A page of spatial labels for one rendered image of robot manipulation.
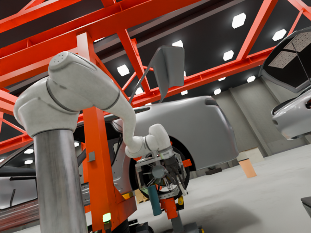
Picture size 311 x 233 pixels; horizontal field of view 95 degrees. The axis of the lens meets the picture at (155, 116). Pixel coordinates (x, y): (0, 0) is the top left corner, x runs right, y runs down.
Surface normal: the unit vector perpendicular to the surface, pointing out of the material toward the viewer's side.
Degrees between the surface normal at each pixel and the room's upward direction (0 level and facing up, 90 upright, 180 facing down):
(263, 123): 90
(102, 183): 90
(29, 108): 105
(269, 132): 90
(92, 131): 90
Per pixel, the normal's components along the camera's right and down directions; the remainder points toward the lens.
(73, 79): 0.33, 0.49
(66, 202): 0.62, -0.39
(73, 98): 0.25, 0.69
